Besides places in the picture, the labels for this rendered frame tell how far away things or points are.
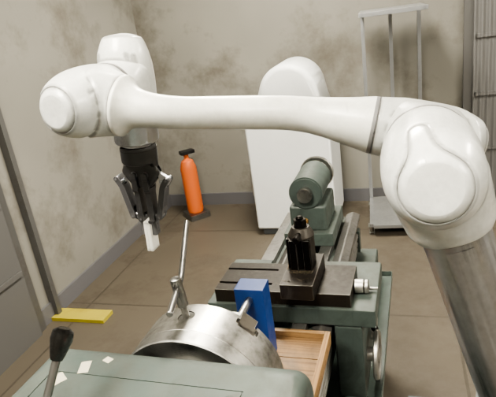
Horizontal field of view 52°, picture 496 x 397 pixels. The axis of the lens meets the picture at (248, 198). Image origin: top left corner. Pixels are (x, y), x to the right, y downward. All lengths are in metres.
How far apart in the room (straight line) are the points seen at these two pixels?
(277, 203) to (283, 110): 3.27
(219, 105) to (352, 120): 0.22
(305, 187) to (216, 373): 1.26
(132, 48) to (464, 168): 0.61
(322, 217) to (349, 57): 2.65
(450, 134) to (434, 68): 3.84
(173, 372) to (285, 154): 3.22
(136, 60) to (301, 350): 0.90
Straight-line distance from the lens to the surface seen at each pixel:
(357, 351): 1.64
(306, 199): 1.99
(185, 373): 0.87
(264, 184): 4.10
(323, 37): 4.53
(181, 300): 1.01
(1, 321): 3.38
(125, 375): 0.90
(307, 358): 1.45
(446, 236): 0.74
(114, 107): 0.84
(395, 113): 0.87
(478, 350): 0.87
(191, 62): 4.85
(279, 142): 3.96
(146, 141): 1.01
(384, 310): 2.25
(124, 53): 0.98
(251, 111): 0.86
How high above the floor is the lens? 1.78
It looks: 20 degrees down
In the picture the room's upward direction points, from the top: 8 degrees counter-clockwise
